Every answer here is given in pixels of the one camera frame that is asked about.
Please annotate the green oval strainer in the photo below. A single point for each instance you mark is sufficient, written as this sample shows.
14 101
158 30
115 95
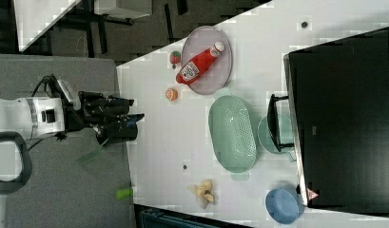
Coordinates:
232 135

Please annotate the toy peeled banana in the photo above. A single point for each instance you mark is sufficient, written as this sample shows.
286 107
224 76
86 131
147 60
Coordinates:
202 192

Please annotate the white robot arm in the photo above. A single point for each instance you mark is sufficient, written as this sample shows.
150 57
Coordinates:
38 118

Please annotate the blue bowl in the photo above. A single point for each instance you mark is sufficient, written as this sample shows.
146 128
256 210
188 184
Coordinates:
284 205

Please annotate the toy orange half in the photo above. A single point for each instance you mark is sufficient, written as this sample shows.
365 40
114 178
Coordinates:
171 94

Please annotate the grey round plate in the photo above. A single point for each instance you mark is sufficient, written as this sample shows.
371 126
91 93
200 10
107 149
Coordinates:
218 74

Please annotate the green spatula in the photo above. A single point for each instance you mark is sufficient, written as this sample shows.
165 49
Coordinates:
92 154

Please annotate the red toy tomato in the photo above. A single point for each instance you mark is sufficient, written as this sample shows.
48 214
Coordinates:
175 57

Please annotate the red ketchup bottle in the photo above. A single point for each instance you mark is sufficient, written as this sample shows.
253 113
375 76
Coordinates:
197 66

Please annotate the green mug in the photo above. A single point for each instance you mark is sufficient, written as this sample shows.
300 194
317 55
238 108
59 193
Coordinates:
286 136

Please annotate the black toaster oven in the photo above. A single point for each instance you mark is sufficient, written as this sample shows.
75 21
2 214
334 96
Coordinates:
338 95

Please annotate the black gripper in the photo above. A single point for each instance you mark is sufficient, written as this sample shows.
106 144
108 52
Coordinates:
87 116

